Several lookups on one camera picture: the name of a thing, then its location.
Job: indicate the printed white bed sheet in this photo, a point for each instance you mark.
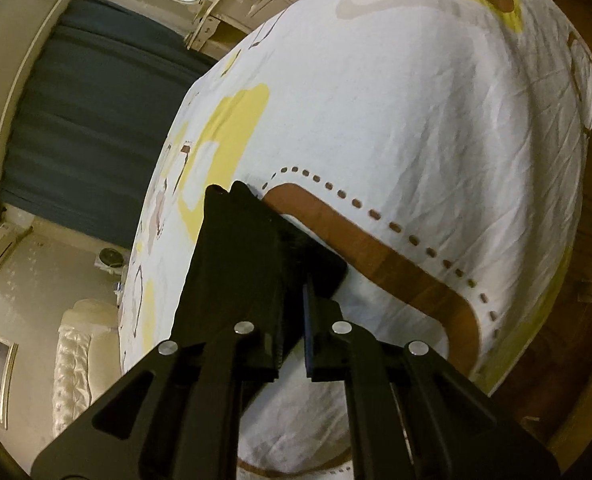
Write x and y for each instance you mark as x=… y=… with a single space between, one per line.
x=400 y=125

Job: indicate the black pants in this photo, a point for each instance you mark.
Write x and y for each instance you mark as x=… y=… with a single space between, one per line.
x=241 y=250

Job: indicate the white wall air conditioner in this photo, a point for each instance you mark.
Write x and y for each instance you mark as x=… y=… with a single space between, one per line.
x=1 y=247

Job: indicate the dark teal curtain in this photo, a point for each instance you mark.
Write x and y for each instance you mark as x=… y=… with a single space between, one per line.
x=76 y=135

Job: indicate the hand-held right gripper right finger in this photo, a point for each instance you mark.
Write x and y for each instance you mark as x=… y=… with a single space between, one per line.
x=309 y=330

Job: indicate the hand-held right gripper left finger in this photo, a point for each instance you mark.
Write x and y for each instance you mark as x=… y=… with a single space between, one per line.
x=272 y=355

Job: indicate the white tufted headboard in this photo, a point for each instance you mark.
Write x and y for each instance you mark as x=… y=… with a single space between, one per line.
x=83 y=355

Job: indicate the small round white device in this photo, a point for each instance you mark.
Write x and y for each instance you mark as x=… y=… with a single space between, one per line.
x=109 y=258

